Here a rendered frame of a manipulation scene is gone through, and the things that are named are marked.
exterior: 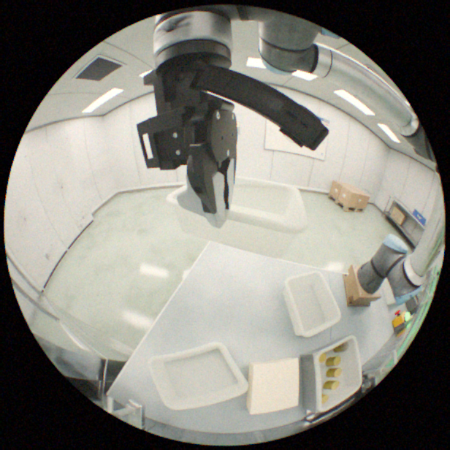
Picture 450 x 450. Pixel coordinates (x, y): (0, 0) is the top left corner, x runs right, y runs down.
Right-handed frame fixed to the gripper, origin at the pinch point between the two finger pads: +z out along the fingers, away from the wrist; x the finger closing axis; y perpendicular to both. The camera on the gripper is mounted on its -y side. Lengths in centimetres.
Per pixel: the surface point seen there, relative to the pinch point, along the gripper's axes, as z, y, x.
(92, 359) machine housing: 22, 27, 48
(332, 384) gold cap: 26, -41, 27
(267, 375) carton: 25.4, -18.0, 22.7
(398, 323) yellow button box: 30, -91, 11
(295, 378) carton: 25.3, -25.9, 23.3
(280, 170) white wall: 102, -27, -322
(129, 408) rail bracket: 16.2, 6.3, 45.4
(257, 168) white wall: 100, 30, -304
